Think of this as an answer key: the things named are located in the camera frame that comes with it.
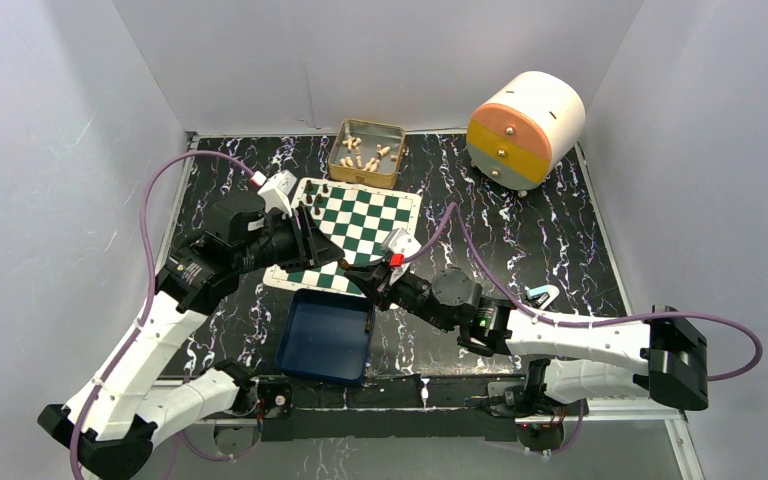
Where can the blue plastic tray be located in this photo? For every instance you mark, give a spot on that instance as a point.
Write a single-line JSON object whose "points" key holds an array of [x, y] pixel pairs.
{"points": [[324, 339]]}

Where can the light wooden chess pieces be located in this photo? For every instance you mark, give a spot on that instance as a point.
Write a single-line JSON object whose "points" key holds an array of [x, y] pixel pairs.
{"points": [[376, 154]]}

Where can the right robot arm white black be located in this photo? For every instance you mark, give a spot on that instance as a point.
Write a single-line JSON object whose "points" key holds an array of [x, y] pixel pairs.
{"points": [[662, 356]]}

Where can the gold metal tin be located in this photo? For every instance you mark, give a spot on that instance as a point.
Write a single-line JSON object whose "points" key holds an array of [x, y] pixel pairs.
{"points": [[361, 128]]}

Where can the green white chess board mat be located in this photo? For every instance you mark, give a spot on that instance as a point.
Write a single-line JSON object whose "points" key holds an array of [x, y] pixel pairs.
{"points": [[355, 217]]}

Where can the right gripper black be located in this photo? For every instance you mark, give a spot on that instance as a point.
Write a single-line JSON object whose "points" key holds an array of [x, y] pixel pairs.
{"points": [[380, 278]]}

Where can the black base bar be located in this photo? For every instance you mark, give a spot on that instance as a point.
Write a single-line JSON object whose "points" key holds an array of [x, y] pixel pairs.
{"points": [[409, 406]]}

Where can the round mini drawer cabinet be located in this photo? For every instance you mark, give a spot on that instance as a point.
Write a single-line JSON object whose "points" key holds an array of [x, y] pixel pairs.
{"points": [[517, 136]]}

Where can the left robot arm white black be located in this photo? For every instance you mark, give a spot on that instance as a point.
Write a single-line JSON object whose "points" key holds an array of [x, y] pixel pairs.
{"points": [[112, 425]]}

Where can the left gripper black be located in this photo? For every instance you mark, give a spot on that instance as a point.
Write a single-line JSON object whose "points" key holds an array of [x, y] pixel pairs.
{"points": [[312, 247]]}

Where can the small white clip object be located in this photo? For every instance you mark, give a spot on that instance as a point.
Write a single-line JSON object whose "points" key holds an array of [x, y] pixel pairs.
{"points": [[542, 297]]}

